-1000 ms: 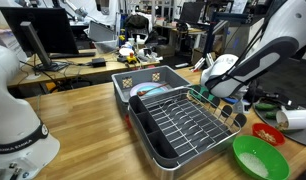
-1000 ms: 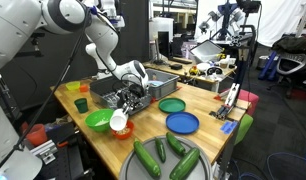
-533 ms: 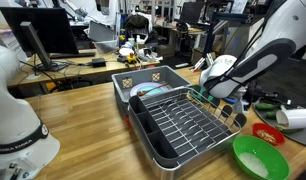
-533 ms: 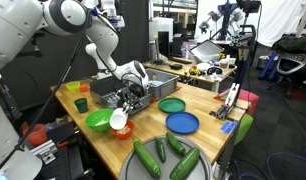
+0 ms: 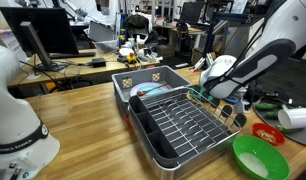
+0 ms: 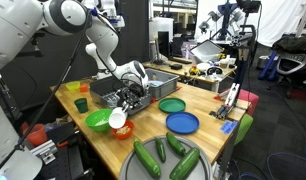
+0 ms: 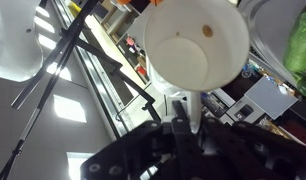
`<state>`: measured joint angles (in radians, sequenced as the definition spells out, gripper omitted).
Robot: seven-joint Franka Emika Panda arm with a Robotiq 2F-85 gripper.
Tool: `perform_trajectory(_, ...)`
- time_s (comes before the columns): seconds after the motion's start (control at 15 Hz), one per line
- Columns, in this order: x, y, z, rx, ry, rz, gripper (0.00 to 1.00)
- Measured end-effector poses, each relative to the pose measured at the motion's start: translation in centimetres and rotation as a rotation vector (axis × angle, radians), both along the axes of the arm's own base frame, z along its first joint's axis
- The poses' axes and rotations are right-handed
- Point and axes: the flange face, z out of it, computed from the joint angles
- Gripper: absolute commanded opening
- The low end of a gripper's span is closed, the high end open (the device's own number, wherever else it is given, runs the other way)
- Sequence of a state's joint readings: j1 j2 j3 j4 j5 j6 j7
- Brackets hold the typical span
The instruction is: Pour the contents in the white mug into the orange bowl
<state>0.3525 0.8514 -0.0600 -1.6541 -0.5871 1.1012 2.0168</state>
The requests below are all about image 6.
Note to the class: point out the black white table clamp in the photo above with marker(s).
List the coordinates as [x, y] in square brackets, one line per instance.
[231, 96]

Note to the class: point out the yellow duck toy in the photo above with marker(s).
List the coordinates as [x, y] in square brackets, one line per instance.
[193, 71]

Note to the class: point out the grey dish drainer tray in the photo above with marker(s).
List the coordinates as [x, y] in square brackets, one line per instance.
[99, 86]

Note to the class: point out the dark jacket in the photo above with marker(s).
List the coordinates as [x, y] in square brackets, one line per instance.
[291, 43]

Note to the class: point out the small green cucumber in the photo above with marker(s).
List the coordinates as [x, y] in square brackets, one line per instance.
[160, 150]

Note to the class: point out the short green zucchini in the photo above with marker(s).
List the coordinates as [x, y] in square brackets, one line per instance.
[175, 144]

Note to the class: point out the grey laptop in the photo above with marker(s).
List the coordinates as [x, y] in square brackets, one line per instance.
[206, 50]

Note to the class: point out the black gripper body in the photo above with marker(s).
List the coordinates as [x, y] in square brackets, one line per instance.
[138, 95]

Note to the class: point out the black white headset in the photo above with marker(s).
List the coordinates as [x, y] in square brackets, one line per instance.
[214, 70]

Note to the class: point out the white plastic mug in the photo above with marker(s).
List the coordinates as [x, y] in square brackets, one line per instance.
[117, 118]

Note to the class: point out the silver metal block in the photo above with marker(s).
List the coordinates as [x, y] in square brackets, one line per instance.
[43, 151]

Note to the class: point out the black orange bar clamp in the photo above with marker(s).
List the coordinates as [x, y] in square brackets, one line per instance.
[63, 144]

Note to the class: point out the small orange cup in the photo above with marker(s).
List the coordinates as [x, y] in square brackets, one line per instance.
[84, 89]

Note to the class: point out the black computer monitor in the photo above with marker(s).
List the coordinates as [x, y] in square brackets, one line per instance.
[163, 45]

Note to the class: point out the grey round tray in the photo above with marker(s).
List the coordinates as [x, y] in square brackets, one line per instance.
[164, 168]

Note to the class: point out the grey plastic bin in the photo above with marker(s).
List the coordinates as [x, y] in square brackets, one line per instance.
[166, 88]

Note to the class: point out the large green bowl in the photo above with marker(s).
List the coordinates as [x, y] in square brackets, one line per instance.
[93, 116]

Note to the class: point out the red plastic cup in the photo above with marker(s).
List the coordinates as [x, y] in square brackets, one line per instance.
[38, 136]

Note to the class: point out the white bowl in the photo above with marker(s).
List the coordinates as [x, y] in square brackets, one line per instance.
[203, 66]

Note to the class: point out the peanuts pile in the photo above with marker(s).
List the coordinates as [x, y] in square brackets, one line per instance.
[126, 128]
[123, 130]

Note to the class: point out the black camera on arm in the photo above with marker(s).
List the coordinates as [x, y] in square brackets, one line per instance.
[36, 39]

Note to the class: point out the dark green cup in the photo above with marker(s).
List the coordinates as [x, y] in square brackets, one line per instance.
[81, 106]

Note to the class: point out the wooden office desk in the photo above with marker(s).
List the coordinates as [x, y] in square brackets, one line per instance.
[159, 66]

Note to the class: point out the light blue plate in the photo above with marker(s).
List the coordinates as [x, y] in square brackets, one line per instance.
[156, 83]

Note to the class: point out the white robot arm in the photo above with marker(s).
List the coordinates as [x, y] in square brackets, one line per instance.
[23, 23]

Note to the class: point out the black power brick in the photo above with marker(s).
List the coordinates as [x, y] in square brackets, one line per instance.
[175, 66]

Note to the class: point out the small red object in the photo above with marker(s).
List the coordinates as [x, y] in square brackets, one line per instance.
[153, 99]

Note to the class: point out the green plate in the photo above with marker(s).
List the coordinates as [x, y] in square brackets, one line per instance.
[172, 105]

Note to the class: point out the white rice pile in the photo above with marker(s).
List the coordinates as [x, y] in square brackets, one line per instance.
[101, 123]

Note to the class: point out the black keyboard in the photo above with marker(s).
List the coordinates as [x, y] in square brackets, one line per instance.
[181, 60]

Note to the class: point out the small orange bowl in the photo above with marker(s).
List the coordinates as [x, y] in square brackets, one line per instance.
[123, 136]

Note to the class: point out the blue tape piece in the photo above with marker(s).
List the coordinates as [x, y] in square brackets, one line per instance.
[229, 127]

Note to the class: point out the grey office chair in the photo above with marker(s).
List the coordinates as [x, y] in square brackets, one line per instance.
[293, 63]

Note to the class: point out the green stool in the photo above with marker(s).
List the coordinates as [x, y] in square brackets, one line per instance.
[244, 126]

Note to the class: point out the blue metal frame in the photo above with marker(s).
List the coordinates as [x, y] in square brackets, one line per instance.
[268, 65]

